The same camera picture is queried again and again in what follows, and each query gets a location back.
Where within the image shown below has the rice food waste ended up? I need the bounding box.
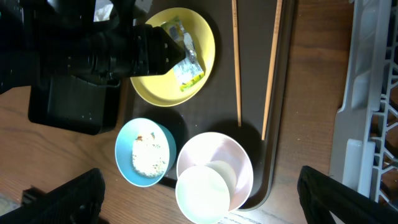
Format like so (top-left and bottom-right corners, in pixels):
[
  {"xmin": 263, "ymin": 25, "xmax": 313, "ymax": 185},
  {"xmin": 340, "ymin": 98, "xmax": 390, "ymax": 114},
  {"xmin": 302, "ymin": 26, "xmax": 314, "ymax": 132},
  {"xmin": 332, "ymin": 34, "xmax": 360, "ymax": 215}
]
[{"xmin": 132, "ymin": 133, "xmax": 169, "ymax": 178}]

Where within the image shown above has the small white cup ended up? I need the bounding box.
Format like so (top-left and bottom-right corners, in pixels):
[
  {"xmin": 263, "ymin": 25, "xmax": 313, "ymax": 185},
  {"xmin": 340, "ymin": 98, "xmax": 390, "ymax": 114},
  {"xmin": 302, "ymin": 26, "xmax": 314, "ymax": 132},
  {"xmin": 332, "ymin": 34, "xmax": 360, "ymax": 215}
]
[{"xmin": 175, "ymin": 161, "xmax": 238, "ymax": 223}]

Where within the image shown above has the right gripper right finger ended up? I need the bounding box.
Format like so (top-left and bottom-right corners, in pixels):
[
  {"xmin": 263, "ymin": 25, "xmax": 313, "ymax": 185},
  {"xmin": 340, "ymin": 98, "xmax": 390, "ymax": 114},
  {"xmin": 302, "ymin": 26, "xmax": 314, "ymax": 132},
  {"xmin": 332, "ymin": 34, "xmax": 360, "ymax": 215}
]
[{"xmin": 297, "ymin": 166, "xmax": 397, "ymax": 224}]

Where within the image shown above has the white tissue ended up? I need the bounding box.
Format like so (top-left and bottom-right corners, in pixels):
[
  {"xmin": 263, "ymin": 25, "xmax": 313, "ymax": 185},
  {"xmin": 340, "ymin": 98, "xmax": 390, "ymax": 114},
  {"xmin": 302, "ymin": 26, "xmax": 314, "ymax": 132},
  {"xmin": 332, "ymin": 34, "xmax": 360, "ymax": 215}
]
[{"xmin": 93, "ymin": 0, "xmax": 113, "ymax": 22}]

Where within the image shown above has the blue bowl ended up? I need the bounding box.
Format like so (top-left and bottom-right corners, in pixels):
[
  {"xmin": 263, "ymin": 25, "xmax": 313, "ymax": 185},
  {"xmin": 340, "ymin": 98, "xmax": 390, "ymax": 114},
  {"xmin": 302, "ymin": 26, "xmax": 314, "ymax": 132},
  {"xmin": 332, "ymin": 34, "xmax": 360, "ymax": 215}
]
[{"xmin": 114, "ymin": 118, "xmax": 177, "ymax": 187}]

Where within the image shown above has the green snack wrapper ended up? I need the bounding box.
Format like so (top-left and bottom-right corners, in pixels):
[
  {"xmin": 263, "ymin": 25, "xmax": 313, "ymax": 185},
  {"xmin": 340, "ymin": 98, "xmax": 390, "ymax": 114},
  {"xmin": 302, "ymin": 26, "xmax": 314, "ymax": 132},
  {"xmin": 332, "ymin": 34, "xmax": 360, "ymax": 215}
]
[{"xmin": 161, "ymin": 16, "xmax": 205, "ymax": 92}]

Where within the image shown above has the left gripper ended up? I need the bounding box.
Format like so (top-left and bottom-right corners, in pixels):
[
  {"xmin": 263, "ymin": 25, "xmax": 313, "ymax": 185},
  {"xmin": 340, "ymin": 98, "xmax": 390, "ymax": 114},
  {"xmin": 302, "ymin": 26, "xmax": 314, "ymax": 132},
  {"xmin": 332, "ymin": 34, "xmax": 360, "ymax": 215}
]
[{"xmin": 90, "ymin": 23, "xmax": 185, "ymax": 78}]

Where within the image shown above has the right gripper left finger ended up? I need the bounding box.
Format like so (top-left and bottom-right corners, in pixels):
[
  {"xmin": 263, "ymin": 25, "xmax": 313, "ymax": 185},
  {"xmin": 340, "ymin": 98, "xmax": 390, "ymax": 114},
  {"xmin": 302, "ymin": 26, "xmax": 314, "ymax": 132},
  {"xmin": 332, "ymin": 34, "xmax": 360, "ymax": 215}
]
[{"xmin": 1, "ymin": 168, "xmax": 106, "ymax": 224}]

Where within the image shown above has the wooden chopstick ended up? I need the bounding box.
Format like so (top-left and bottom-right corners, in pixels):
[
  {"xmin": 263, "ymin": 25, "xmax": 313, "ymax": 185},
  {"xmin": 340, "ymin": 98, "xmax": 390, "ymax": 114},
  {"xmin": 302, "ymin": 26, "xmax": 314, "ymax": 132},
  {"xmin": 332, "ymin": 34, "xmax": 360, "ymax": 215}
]
[
  {"xmin": 231, "ymin": 0, "xmax": 242, "ymax": 127},
  {"xmin": 261, "ymin": 0, "xmax": 283, "ymax": 141}
]

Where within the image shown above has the grey dishwasher rack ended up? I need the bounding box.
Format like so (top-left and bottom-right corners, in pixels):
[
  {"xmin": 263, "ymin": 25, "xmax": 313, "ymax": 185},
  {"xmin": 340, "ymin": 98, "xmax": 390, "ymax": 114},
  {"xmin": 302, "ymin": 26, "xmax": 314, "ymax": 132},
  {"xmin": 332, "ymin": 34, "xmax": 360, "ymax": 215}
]
[{"xmin": 329, "ymin": 0, "xmax": 397, "ymax": 210}]

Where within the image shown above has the black plastic tray bin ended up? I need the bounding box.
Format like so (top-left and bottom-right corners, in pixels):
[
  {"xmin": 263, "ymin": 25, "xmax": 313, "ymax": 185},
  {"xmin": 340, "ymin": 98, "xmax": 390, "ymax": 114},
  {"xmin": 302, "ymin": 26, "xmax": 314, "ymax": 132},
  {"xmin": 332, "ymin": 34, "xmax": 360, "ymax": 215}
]
[{"xmin": 28, "ymin": 75, "xmax": 121, "ymax": 135}]

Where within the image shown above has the dark brown serving tray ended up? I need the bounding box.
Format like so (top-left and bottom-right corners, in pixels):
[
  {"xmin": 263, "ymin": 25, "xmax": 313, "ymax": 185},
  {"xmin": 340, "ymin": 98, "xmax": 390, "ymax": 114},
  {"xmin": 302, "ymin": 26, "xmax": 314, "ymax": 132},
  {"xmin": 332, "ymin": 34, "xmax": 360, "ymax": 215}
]
[{"xmin": 124, "ymin": 0, "xmax": 296, "ymax": 211}]

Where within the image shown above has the pink white bowl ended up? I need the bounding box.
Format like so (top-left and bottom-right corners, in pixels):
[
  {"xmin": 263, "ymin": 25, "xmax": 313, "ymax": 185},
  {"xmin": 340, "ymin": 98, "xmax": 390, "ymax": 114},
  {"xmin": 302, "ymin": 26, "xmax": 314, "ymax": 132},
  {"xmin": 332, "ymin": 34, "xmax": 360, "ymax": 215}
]
[{"xmin": 176, "ymin": 132, "xmax": 254, "ymax": 211}]

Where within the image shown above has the yellow round plate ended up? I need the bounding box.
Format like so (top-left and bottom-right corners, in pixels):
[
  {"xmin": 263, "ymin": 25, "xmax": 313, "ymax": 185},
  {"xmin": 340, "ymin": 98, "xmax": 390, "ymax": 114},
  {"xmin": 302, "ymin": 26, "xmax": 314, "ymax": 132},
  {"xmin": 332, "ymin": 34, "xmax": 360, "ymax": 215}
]
[{"xmin": 131, "ymin": 7, "xmax": 216, "ymax": 107}]

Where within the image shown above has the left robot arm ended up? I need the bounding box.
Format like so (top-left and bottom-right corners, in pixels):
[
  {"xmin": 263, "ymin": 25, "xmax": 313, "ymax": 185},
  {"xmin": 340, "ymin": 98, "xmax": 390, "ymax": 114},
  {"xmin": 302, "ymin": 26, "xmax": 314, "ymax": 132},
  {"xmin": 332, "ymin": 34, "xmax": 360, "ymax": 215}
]
[{"xmin": 1, "ymin": 0, "xmax": 185, "ymax": 92}]

